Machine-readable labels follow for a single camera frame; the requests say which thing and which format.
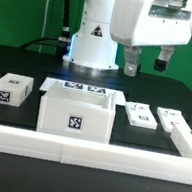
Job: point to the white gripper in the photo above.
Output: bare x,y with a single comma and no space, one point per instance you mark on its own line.
150,22

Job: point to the white cabinet door panel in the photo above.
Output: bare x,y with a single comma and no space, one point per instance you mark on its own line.
140,115

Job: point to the white cabinet body box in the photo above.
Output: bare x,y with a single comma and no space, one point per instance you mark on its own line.
76,114

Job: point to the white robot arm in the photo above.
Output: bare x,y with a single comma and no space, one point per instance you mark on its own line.
91,48

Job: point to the white cabinet top block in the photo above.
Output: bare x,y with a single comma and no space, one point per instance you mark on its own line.
14,89

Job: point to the white marker base sheet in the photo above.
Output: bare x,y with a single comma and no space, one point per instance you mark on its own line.
101,91

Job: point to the white U-shaped border fence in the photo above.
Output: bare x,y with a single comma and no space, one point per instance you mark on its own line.
96,155

